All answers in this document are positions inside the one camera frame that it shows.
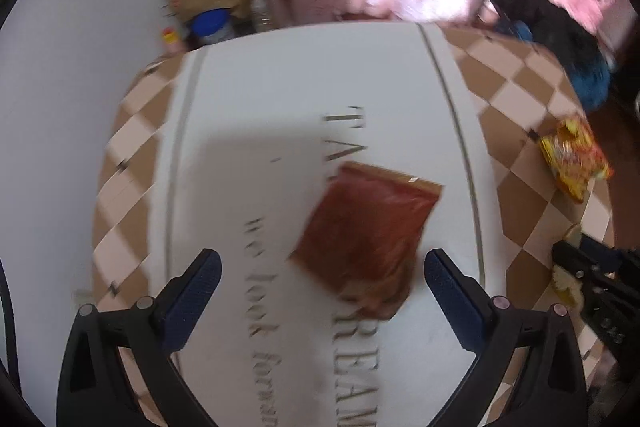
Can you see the orange yellow snack wrapper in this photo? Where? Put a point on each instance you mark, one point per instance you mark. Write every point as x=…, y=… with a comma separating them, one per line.
x=574, y=157

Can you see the blue lidded white tub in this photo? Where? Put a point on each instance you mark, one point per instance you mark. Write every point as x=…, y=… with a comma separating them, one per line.
x=213, y=26

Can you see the brown red foil wrapper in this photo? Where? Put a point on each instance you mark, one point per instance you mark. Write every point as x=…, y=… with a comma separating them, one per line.
x=361, y=240

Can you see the checkered tablecloth on table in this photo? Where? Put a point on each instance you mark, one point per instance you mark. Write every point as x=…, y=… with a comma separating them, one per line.
x=322, y=163

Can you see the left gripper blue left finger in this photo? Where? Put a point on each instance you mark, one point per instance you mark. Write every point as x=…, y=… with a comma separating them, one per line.
x=94, y=389

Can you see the black clothes pile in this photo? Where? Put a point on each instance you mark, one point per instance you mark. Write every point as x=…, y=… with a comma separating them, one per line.
x=553, y=27

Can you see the small orange capped bottle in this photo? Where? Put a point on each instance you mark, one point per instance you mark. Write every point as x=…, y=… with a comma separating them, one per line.
x=172, y=42

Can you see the blue jacket pile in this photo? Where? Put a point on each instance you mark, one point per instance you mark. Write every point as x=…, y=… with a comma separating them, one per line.
x=590, y=87

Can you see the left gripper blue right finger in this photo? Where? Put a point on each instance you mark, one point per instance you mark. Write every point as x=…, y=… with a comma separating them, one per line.
x=550, y=389

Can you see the clear plastic bottle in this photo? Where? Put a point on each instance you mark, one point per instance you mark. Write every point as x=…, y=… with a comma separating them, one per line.
x=261, y=16

